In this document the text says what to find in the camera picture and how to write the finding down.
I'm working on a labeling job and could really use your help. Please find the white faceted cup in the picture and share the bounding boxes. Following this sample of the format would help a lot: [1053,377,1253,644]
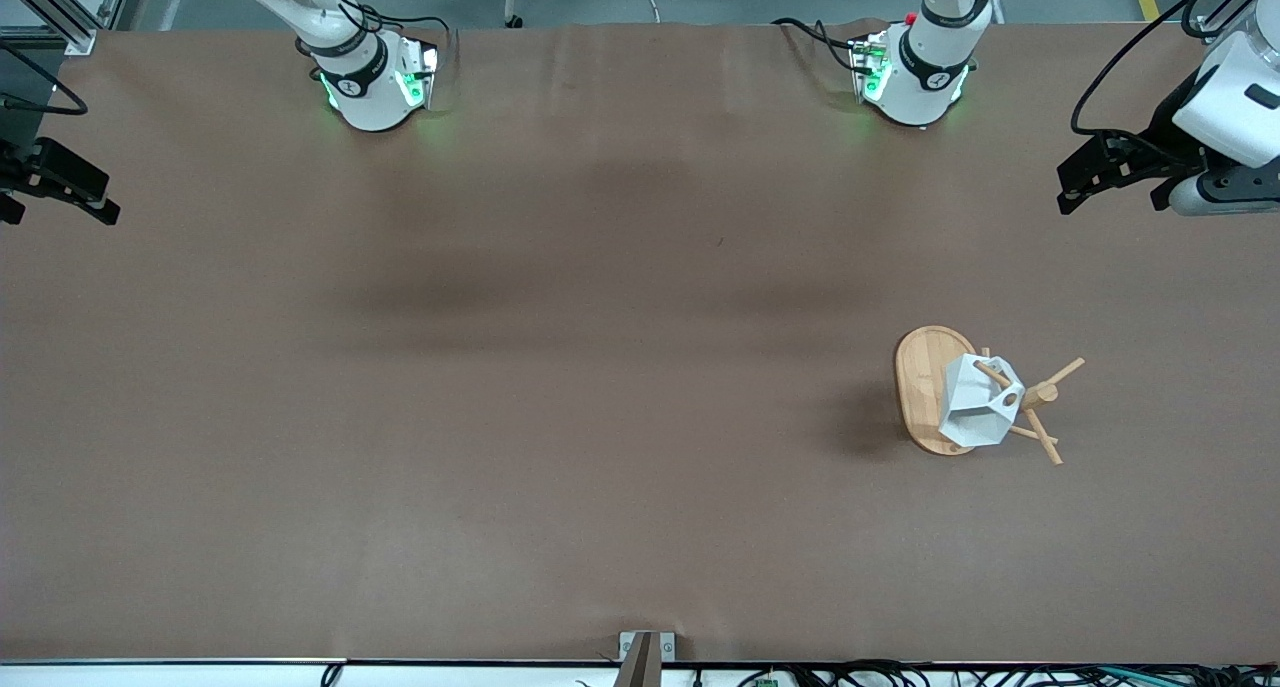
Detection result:
[938,353,1026,448]

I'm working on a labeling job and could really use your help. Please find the wooden cup rack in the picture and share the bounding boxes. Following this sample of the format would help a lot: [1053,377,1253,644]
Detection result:
[894,325,1088,466]

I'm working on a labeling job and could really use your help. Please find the brown table cover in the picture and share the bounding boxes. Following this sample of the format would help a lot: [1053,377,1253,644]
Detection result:
[0,22,1280,663]

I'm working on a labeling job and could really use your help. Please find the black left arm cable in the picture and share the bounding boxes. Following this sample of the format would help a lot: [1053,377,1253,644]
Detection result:
[1070,0,1251,136]

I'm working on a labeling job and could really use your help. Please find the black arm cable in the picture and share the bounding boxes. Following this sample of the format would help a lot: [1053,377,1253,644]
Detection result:
[0,42,89,116]
[1070,0,1251,136]

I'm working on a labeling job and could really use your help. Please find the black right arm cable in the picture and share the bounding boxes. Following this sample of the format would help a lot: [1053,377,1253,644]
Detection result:
[0,42,89,116]

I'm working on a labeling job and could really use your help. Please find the aluminium frame extrusion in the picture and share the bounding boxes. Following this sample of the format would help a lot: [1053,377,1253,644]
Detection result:
[22,0,136,56]
[1195,0,1251,45]

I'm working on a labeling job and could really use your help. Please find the black left base cable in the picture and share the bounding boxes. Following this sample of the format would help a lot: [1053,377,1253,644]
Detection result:
[772,17,866,73]

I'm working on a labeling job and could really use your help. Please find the black right base cables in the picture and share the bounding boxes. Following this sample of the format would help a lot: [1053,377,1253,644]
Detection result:
[340,0,459,68]

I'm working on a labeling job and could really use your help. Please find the black cable bundle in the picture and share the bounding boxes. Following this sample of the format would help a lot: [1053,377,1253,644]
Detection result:
[735,659,1280,687]

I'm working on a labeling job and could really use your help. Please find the grey metal bracket plate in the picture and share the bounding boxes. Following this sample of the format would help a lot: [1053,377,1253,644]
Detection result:
[618,631,677,661]

